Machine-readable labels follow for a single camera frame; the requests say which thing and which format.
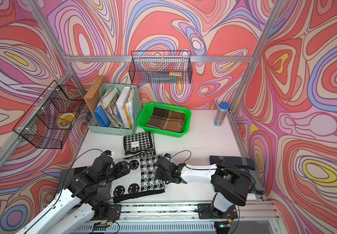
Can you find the blue folder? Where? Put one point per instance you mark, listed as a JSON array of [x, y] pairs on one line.
[[101, 116]]

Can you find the brown cardboard folder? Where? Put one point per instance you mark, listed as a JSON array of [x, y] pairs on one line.
[[92, 97]]

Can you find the navy grey plaid scarf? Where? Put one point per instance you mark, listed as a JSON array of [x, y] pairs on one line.
[[244, 164]]

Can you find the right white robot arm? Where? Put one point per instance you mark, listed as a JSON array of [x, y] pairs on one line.
[[231, 185]]

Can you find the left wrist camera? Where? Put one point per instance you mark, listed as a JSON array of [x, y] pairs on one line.
[[107, 153]]

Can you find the small houndstooth folded scarf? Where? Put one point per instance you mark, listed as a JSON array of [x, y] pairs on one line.
[[139, 145]]

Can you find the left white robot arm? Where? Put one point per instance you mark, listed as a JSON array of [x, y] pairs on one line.
[[78, 202]]

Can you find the green plastic basket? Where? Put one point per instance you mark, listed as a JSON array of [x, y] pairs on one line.
[[148, 110]]

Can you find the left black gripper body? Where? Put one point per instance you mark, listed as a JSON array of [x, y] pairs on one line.
[[111, 174]]

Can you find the grey black checked scarf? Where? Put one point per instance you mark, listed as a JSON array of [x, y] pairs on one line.
[[103, 191]]

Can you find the black wire basket left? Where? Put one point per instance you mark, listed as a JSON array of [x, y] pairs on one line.
[[38, 126]]

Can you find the white book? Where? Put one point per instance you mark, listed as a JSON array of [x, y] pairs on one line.
[[122, 108]]

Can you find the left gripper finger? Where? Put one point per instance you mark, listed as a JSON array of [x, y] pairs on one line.
[[117, 175], [124, 167]]

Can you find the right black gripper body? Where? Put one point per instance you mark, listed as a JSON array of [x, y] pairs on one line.
[[168, 177]]

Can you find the clear bottle blue cap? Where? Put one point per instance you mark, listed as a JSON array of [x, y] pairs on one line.
[[221, 113]]

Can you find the yellow item in back basket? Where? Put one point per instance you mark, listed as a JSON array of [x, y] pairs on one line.
[[175, 74]]

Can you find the yellow round item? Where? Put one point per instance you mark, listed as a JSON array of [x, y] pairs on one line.
[[64, 120]]

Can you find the black wire basket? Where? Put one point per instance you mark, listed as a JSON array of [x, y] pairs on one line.
[[38, 126], [153, 66]]

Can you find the black wire basket back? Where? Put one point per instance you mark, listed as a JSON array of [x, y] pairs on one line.
[[153, 66]]

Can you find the green circuit board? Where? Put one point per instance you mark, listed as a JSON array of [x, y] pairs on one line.
[[101, 226]]

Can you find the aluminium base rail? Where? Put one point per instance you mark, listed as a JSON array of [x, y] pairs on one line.
[[180, 218]]

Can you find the smiley houndstooth scarf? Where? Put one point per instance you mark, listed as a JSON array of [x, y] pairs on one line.
[[140, 182]]

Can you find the brown plaid scarf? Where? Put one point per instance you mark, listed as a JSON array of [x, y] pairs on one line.
[[166, 120]]

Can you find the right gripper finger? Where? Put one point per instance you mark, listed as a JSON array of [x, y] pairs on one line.
[[159, 175], [160, 164]]

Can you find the mint green file crate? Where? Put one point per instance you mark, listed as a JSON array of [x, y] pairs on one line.
[[109, 94]]

